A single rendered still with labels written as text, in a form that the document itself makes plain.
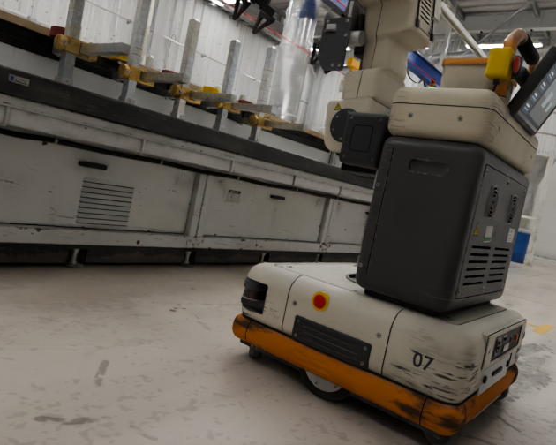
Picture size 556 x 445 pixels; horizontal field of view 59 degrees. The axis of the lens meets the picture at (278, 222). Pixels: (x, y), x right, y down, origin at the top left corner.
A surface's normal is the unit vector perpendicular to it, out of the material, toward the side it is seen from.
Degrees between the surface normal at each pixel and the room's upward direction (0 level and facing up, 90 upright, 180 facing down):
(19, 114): 90
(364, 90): 90
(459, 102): 90
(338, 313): 90
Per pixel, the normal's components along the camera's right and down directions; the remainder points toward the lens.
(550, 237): -0.61, -0.07
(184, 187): 0.77, 0.20
